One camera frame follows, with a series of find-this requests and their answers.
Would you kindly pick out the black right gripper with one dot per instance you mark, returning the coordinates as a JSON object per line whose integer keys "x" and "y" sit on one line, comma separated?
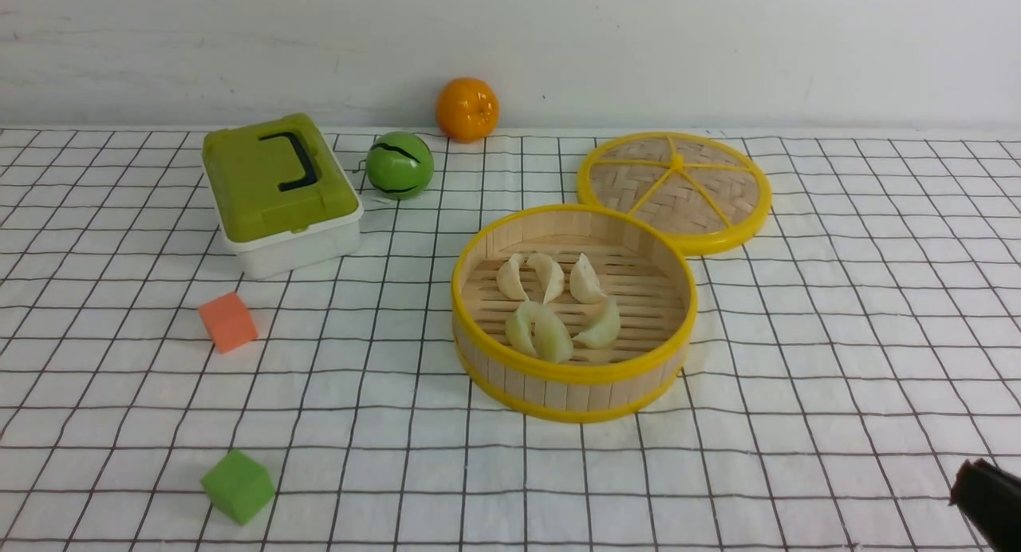
{"x": 990, "y": 498}

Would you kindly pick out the pale green dumpling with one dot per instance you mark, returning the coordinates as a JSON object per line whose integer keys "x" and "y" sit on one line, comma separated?
{"x": 519, "y": 328}
{"x": 551, "y": 340}
{"x": 603, "y": 329}

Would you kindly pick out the white dumpling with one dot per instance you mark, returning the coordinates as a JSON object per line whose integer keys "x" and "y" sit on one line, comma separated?
{"x": 509, "y": 280}
{"x": 550, "y": 275}
{"x": 584, "y": 283}

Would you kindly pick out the bamboo steamer tray yellow rim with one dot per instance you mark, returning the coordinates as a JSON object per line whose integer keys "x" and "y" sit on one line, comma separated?
{"x": 646, "y": 274}

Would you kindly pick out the woven bamboo steamer lid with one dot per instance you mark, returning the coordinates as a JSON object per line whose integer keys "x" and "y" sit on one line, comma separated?
{"x": 704, "y": 196}

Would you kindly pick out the white black grid tablecloth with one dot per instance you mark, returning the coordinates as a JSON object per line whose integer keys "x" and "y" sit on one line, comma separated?
{"x": 845, "y": 362}

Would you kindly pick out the orange toy fruit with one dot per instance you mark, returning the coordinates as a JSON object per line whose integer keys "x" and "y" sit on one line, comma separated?
{"x": 467, "y": 110}

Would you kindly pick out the green toy watermelon ball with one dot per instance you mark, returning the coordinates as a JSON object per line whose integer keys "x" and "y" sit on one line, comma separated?
{"x": 399, "y": 165}

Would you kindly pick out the green foam cube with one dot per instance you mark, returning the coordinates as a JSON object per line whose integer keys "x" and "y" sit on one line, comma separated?
{"x": 238, "y": 486}

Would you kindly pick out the green lid white box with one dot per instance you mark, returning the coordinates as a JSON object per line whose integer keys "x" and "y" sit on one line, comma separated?
{"x": 283, "y": 200}

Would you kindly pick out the orange foam cube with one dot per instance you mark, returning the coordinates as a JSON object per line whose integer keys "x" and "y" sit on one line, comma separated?
{"x": 228, "y": 322}

